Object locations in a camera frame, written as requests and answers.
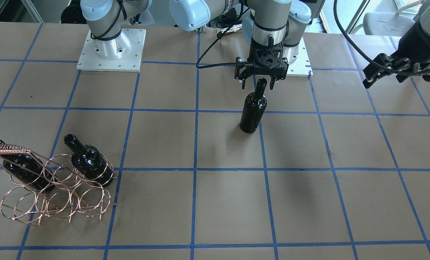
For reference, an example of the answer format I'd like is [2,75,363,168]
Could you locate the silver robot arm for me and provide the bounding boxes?
[80,0,430,88]
[169,0,313,89]

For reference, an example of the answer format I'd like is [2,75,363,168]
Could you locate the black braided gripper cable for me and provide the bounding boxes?
[196,7,253,69]

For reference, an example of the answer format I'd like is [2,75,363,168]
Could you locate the copper wire wine rack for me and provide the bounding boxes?
[0,144,116,226]

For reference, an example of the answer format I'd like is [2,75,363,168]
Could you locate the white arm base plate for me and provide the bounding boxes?
[76,29,147,72]
[283,38,313,77]

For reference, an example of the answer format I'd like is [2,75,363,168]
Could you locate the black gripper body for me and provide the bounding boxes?
[392,22,430,83]
[236,42,289,76]

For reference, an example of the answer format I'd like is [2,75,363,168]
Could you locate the grey office chair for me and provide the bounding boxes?
[360,0,425,36]

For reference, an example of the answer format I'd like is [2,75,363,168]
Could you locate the dark bottle in rack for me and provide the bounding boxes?
[0,154,55,193]
[63,134,113,186]

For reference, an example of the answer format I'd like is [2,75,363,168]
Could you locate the dark glass wine bottle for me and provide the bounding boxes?
[239,78,267,134]

